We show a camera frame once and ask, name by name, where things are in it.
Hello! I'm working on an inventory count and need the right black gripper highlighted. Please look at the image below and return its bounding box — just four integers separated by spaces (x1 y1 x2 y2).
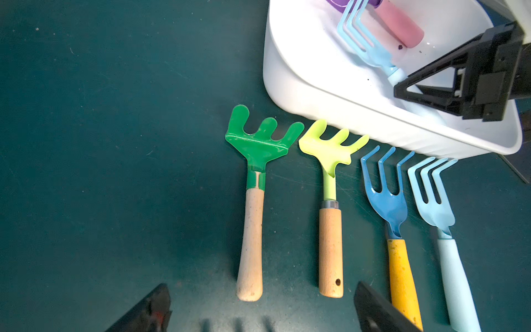
394 21 524 122

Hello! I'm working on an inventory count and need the white plastic storage box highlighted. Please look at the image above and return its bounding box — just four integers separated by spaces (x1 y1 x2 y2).
263 1 523 159

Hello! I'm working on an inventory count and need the light blue hand rake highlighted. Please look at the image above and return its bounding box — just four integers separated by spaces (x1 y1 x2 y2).
407 157 481 331

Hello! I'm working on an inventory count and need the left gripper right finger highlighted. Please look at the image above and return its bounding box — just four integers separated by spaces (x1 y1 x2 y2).
353 281 421 332

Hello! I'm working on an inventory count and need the dark green wooden-handled rake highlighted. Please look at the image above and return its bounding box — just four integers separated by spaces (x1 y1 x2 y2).
225 105 304 302

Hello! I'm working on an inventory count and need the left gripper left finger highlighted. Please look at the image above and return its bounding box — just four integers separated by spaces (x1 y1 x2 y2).
106 283 172 332

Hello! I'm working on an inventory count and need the blue yellow-handled hand rake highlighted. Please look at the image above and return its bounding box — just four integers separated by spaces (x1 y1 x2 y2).
360 146 423 331

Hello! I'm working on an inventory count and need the lime green wooden-handled rake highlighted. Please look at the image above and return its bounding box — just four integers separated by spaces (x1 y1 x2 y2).
299 119 369 298

